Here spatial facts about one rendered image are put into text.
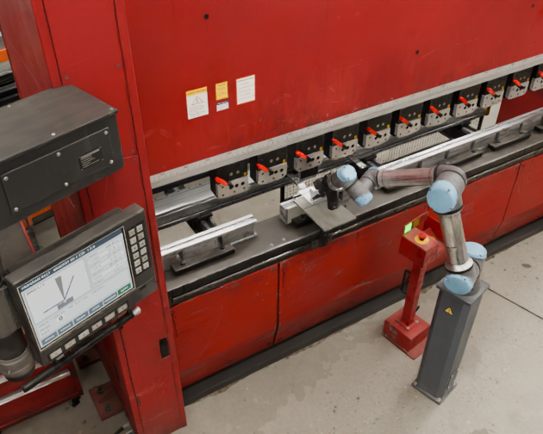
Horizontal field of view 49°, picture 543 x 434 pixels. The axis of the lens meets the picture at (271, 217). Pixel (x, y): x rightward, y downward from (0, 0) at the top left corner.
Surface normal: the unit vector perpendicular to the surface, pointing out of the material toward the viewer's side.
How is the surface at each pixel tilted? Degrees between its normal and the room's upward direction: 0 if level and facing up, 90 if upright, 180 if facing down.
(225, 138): 90
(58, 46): 90
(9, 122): 0
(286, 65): 90
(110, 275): 90
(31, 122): 0
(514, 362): 0
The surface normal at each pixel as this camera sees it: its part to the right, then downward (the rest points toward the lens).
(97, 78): 0.52, 0.54
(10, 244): 0.00, -0.78
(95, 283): 0.75, 0.42
